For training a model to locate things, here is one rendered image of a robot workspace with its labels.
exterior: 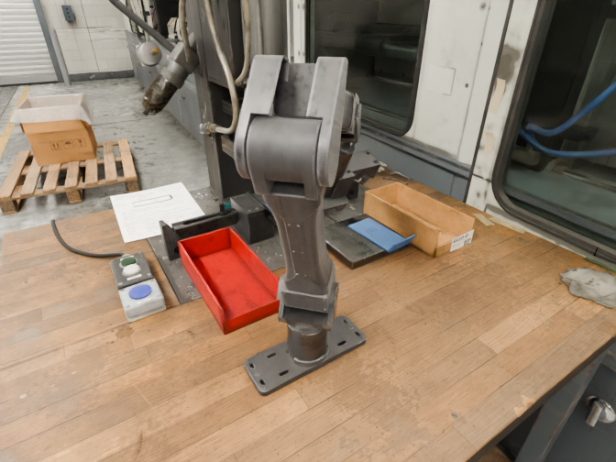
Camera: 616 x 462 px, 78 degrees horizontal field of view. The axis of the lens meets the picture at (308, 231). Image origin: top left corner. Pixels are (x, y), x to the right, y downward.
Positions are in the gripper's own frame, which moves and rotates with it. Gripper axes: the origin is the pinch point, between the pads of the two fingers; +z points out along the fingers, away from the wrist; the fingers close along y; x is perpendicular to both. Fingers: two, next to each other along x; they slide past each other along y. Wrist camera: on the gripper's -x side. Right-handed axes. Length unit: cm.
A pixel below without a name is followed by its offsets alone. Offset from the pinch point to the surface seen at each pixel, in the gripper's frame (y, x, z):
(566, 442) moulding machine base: -69, -59, 42
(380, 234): -5.7, -18.6, 7.0
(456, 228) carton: -12.5, -35.9, 3.5
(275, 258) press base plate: -0.2, 5.9, 12.6
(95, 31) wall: 844, -61, 403
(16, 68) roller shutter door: 820, 96, 461
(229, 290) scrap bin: -5.0, 18.9, 10.1
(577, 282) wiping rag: -37, -40, -7
